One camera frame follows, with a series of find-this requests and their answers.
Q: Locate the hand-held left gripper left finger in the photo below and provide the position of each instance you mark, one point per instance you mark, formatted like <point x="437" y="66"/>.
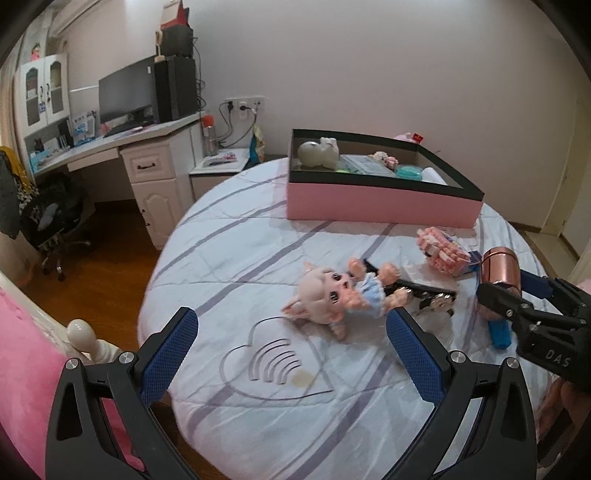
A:
<point x="168" y="364"/>

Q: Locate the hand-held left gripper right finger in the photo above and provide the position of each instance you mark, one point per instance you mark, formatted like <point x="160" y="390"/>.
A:
<point x="415" y="355"/>

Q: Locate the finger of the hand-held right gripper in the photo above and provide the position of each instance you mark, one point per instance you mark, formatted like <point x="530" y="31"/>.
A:
<point x="535" y="285"/>
<point x="503" y="304"/>

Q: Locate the blue oblong box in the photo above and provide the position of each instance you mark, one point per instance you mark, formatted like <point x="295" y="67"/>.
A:
<point x="499" y="334"/>

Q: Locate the copper cylinder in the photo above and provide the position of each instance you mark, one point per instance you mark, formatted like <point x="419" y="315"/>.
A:
<point x="498" y="265"/>

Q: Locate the black hair clip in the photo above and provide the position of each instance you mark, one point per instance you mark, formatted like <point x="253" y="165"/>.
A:
<point x="434" y="300"/>

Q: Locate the pink toy block set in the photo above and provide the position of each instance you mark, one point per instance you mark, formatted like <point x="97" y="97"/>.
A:
<point x="443" y="251"/>

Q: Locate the pig doll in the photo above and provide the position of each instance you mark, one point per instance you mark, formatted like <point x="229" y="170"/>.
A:
<point x="323" y="290"/>

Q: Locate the white winged toy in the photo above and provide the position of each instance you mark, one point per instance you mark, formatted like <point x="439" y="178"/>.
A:
<point x="434" y="176"/>

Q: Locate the pink storage box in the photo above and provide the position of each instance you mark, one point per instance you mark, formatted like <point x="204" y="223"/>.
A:
<point x="369" y="203"/>

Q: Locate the teal round case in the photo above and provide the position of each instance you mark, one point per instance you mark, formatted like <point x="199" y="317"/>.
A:
<point x="409" y="173"/>

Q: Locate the clear plastic bag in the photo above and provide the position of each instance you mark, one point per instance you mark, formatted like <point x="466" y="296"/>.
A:
<point x="367" y="165"/>

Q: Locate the white round bear figure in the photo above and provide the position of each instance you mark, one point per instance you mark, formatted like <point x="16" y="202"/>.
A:
<point x="316" y="154"/>

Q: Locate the person's right hand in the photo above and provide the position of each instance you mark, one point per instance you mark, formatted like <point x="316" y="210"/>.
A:
<point x="577" y="410"/>

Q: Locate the striped white table cloth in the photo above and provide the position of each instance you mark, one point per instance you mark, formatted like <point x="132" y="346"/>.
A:
<point x="231" y="258"/>

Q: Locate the pink blanket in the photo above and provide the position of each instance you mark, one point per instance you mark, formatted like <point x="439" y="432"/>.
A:
<point x="23" y="369"/>

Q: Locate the black office chair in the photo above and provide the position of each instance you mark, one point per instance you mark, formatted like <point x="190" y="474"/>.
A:
<point x="51" y="217"/>

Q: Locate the white bedside cabinet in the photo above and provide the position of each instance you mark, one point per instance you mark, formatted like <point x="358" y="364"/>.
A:
<point x="212" y="180"/>

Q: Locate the pink plush toy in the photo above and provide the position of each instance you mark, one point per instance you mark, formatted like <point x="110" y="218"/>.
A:
<point x="405" y="136"/>

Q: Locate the white desk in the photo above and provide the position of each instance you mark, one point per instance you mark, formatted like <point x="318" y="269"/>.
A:
<point x="152" y="161"/>

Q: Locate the printed papers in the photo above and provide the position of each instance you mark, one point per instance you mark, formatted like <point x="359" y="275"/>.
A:
<point x="221" y="158"/>

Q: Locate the black and yellow jacket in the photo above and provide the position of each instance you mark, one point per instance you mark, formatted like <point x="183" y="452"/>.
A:
<point x="11" y="194"/>

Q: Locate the orange-capped water bottle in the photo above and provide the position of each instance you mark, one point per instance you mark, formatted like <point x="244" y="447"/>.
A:
<point x="210" y="136"/>

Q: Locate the snack bag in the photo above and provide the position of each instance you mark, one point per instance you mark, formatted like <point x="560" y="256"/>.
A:
<point x="257" y="145"/>

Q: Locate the black keyboard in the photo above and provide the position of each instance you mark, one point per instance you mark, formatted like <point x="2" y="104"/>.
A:
<point x="122" y="129"/>

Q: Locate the blue and white box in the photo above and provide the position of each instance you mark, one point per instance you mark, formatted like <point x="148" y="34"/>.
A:
<point x="83" y="127"/>

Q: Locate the black computer monitor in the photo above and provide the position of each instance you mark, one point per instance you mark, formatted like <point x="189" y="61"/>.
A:
<point x="124" y="92"/>

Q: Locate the black computer tower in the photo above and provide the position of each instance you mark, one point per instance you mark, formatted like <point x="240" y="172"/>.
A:
<point x="178" y="87"/>

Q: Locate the white glass-door cabinet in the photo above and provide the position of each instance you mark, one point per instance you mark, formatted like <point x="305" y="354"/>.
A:
<point x="46" y="106"/>

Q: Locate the cream curtain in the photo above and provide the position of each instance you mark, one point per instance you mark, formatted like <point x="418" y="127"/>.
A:
<point x="7" y="115"/>

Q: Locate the cream desk fan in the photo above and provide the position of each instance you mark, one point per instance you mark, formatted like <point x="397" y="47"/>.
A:
<point x="159" y="46"/>

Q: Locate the black speaker box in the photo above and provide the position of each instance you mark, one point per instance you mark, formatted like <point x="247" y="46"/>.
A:
<point x="178" y="41"/>

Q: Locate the pink doll figure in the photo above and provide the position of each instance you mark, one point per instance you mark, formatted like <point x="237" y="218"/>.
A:
<point x="35" y="51"/>

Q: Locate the red and white box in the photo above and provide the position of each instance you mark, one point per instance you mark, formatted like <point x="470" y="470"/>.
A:
<point x="173" y="14"/>

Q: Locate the white bed frame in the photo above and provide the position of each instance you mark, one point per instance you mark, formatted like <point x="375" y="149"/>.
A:
<point x="83" y="334"/>

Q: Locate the white wall socket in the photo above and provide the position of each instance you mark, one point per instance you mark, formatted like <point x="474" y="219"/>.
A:
<point x="244" y="104"/>

